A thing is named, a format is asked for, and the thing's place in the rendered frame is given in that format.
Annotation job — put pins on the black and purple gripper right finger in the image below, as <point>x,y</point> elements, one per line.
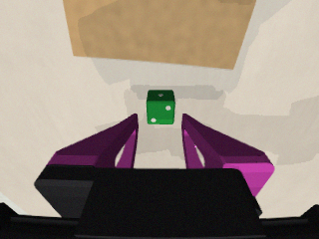
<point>222,151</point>

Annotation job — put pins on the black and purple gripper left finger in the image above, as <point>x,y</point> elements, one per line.
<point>102,148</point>

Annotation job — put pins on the tan flat mat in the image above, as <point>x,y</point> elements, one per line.
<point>206,33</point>

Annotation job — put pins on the green die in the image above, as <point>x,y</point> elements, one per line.
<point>160,107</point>

